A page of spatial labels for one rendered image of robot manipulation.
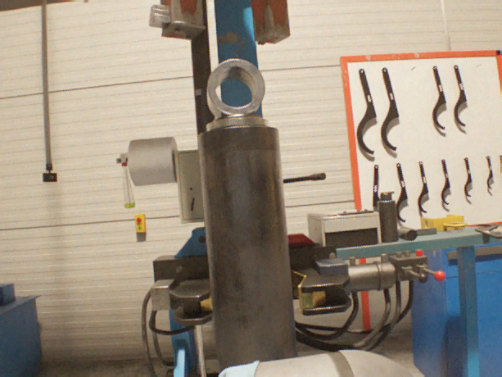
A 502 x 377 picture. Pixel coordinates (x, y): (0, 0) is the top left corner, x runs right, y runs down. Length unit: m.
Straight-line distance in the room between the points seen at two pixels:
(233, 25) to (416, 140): 2.17
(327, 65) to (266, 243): 2.79
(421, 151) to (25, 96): 3.44
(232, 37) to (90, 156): 2.08
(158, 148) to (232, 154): 1.34
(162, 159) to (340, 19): 2.18
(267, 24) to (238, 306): 1.04
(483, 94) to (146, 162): 2.94
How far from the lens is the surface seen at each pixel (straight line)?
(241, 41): 1.98
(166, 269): 1.69
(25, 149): 3.98
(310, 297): 1.38
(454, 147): 3.86
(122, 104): 3.69
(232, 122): 1.04
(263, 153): 1.02
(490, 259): 2.68
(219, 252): 1.04
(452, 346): 2.69
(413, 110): 3.76
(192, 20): 1.46
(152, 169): 2.32
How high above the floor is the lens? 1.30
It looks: 1 degrees up
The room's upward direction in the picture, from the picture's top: 5 degrees counter-clockwise
